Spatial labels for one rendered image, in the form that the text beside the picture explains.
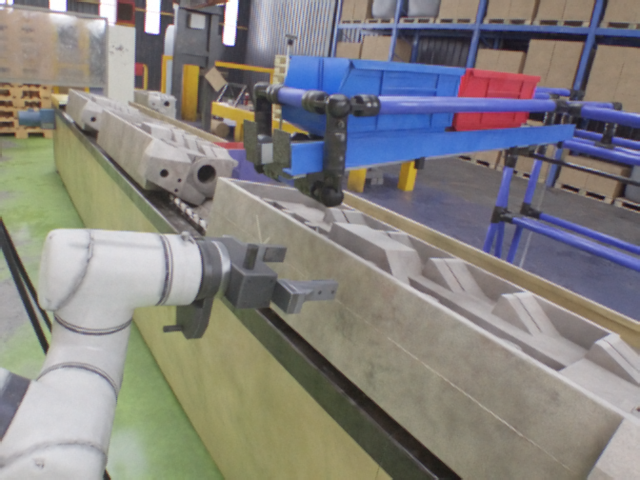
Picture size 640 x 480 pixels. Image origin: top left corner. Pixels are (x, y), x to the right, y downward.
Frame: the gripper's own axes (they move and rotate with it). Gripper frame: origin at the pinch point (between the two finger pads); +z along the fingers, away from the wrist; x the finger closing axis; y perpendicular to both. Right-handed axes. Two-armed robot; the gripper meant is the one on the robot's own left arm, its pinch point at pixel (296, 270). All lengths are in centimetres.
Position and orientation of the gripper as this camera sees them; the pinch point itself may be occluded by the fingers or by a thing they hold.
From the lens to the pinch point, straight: 63.5
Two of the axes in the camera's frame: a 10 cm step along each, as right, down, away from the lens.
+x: -6.0, -3.6, 7.1
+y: 2.7, -9.3, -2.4
